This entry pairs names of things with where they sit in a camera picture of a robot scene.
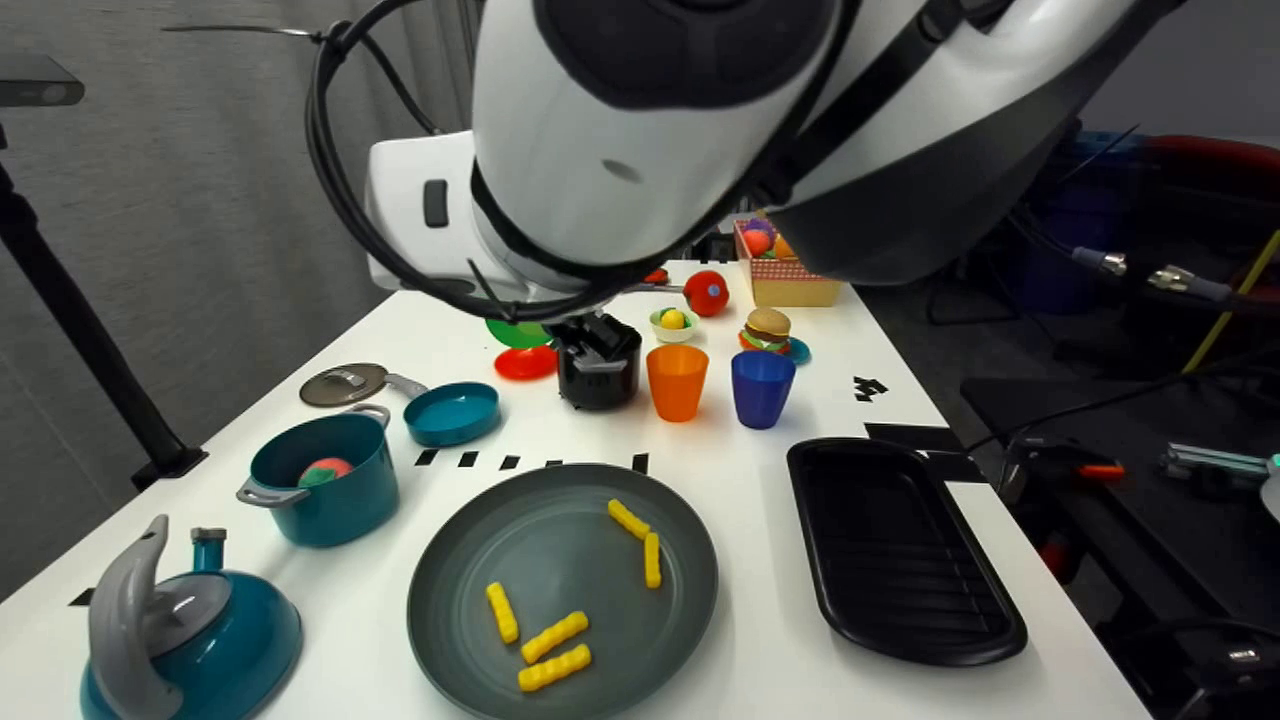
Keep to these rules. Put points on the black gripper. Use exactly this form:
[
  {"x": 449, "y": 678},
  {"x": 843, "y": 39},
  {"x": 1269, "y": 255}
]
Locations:
[{"x": 592, "y": 329}]

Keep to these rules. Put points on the yellow toy fry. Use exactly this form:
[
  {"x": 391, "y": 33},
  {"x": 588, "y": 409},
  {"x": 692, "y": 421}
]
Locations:
[
  {"x": 629, "y": 516},
  {"x": 553, "y": 639},
  {"x": 553, "y": 671},
  {"x": 653, "y": 562},
  {"x": 503, "y": 614}
]

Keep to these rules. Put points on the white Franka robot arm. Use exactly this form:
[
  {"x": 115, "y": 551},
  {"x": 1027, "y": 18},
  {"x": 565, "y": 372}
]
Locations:
[{"x": 640, "y": 145}]

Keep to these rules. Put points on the red small plate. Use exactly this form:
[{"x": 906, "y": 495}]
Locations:
[{"x": 526, "y": 365}]

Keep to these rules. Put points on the orange plastic cup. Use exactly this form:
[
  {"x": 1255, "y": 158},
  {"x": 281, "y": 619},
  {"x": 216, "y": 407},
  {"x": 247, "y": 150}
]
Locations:
[{"x": 676, "y": 381}]

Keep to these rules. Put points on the blue plastic cup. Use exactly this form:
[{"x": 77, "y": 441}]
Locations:
[{"x": 760, "y": 390}]

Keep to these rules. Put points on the small teal toy plate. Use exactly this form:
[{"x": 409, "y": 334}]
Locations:
[{"x": 796, "y": 353}]

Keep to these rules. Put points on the dark grey round plate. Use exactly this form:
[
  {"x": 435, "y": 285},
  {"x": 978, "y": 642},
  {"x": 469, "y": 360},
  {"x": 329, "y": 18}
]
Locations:
[{"x": 575, "y": 586}]

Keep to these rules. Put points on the red toy food slice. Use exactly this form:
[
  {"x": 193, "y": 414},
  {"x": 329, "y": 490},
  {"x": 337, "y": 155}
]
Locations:
[{"x": 656, "y": 279}]

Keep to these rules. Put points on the red toy tomato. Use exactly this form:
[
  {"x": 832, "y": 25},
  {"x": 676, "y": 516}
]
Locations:
[{"x": 707, "y": 292}]

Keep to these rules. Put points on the black tape marker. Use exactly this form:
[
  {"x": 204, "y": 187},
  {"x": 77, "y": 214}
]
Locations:
[
  {"x": 553, "y": 467},
  {"x": 637, "y": 461},
  {"x": 80, "y": 598}
]

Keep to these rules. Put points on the toy hamburger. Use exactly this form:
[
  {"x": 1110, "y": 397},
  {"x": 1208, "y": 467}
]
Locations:
[{"x": 765, "y": 329}]

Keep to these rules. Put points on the purple red toy fruit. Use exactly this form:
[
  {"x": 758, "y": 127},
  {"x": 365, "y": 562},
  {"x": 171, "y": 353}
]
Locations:
[{"x": 758, "y": 241}]

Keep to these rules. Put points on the grey round pot lid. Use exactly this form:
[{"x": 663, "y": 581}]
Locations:
[{"x": 343, "y": 385}]

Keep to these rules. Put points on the black clips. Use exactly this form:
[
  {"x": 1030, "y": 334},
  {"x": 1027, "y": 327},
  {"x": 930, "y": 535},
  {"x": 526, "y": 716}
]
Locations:
[{"x": 871, "y": 390}]

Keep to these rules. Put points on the pink green toy ball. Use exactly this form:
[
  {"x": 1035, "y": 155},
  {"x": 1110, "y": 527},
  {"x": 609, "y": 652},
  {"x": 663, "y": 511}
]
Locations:
[{"x": 325, "y": 471}]

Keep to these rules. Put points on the black rectangular baking tray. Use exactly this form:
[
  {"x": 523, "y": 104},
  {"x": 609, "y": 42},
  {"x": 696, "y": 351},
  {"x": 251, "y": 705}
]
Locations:
[{"x": 902, "y": 551}]

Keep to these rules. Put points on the grey curtain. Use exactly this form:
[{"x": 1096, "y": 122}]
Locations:
[{"x": 203, "y": 201}]

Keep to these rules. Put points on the blue bin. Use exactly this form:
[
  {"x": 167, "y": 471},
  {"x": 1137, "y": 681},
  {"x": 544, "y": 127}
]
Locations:
[{"x": 1102, "y": 187}]

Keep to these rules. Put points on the yellow pole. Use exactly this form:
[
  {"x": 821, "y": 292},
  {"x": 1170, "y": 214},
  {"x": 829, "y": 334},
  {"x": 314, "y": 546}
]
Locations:
[{"x": 1233, "y": 310}]

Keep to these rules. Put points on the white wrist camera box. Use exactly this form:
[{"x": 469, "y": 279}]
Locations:
[{"x": 404, "y": 226}]

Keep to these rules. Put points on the black camera tripod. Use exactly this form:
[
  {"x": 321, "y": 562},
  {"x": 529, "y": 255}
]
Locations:
[{"x": 80, "y": 334}]

